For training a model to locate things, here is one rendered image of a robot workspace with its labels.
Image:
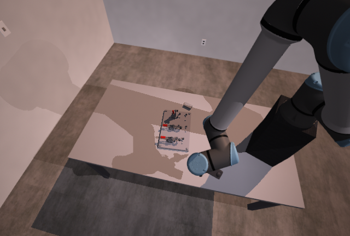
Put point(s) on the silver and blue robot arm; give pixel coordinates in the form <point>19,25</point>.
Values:
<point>325,24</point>

